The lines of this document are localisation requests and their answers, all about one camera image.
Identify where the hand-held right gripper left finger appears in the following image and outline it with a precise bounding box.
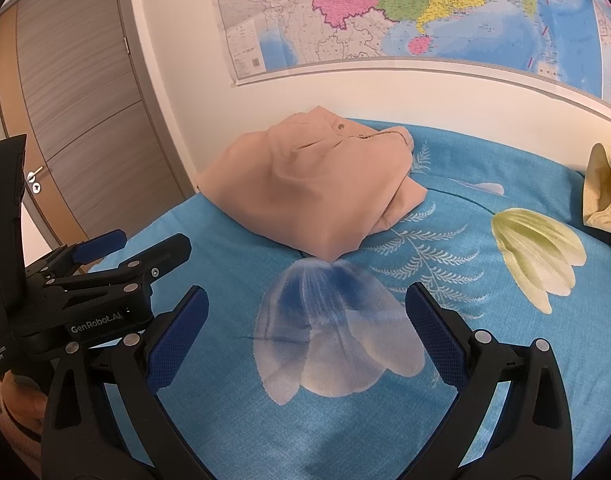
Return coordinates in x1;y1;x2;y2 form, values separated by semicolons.
39;285;209;480

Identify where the colourful wall map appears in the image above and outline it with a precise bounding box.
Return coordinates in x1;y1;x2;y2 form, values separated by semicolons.
208;0;611;113

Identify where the person's left hand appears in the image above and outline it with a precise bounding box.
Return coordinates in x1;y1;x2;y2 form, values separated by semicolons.
0;372;51;443

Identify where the wooden door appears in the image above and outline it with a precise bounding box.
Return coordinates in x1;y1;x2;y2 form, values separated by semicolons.
0;0;186;246

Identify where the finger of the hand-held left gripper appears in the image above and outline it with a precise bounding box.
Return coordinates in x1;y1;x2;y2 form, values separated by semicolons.
28;229;127;281
50;233;192;311

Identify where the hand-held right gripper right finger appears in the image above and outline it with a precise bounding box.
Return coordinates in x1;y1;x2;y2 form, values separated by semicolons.
405;282;572;480

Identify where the blue floral bed sheet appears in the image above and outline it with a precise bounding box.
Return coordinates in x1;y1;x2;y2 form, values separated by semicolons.
88;119;611;480

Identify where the pink jacket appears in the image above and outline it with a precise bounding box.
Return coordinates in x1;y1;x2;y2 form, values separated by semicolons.
198;105;429;262

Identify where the grey door frame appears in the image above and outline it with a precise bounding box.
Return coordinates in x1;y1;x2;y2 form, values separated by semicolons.
110;0;201;201

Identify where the cream garment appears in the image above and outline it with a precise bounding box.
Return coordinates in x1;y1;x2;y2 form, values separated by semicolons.
584;142;611;238

